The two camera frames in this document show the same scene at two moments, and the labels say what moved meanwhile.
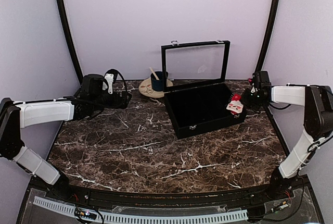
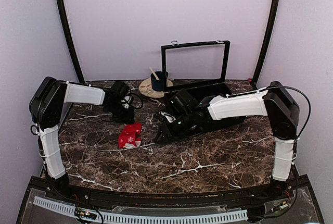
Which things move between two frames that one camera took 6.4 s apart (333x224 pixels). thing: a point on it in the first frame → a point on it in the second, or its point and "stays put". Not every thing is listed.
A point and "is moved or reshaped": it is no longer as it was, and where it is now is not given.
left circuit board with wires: x=87 y=214 stays put
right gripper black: x=244 y=98 → x=169 y=134
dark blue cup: x=157 y=85 stays put
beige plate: x=145 y=87 stays put
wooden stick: x=157 y=78 stays put
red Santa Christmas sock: x=235 y=106 is moved or reshaped
